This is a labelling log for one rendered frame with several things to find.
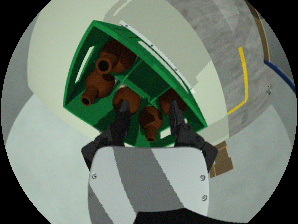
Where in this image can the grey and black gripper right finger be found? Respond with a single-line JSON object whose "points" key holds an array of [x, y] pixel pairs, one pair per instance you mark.
{"points": [[184, 135]]}

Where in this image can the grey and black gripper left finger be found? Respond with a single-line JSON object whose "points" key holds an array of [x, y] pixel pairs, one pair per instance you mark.
{"points": [[110, 137]]}

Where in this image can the green plastic crate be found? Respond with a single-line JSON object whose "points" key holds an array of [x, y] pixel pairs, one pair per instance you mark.
{"points": [[143, 80]]}

